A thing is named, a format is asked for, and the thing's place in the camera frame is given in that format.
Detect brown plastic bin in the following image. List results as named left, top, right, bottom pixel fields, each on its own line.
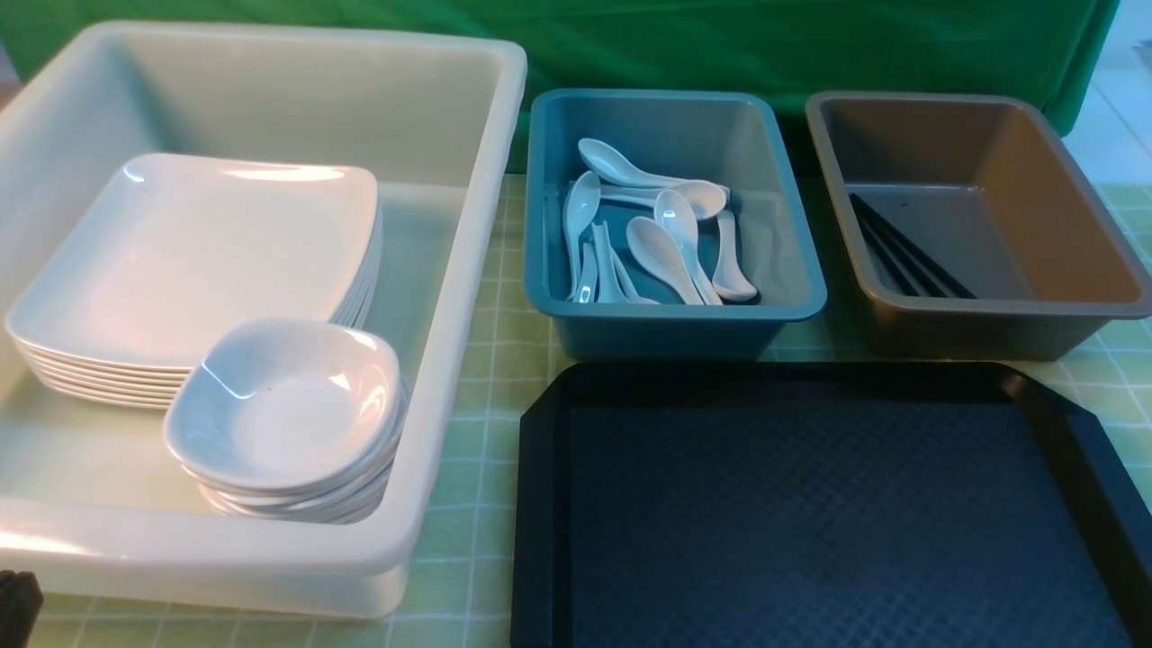
left=805, top=91, right=1149, bottom=361

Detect green checkered tablecloth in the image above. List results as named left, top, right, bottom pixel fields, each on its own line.
left=3, top=175, right=1149, bottom=647

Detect large white plastic tub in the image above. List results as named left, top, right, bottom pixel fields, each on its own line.
left=3, top=21, right=526, bottom=619

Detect stack of white plates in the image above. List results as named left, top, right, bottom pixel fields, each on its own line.
left=8, top=202, right=385, bottom=404

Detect teal plastic bin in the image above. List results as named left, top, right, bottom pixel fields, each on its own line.
left=522, top=86, right=828, bottom=362

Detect white ceramic soup spoon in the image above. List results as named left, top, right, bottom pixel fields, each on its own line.
left=626, top=217, right=705, bottom=306

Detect stack of white bowls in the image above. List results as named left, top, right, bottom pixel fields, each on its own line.
left=184, top=378, right=410, bottom=523

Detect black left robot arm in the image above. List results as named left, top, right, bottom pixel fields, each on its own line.
left=1, top=570, right=44, bottom=648

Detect black plastic serving tray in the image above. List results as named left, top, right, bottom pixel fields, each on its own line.
left=509, top=362, right=1151, bottom=647

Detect green backdrop cloth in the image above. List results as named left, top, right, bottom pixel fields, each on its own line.
left=3, top=1, right=1117, bottom=169

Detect chopsticks in brown bin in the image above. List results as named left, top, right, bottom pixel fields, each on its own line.
left=849, top=193, right=976, bottom=299

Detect white soup spoon in bin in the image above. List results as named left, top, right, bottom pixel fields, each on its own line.
left=571, top=239, right=599, bottom=303
left=600, top=180, right=729, bottom=221
left=577, top=137, right=687, bottom=188
left=562, top=171, right=601, bottom=301
left=712, top=210, right=760, bottom=302
left=591, top=224, right=658, bottom=306
left=653, top=189, right=723, bottom=306

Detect large white square plate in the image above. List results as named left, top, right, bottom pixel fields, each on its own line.
left=5, top=153, right=379, bottom=372

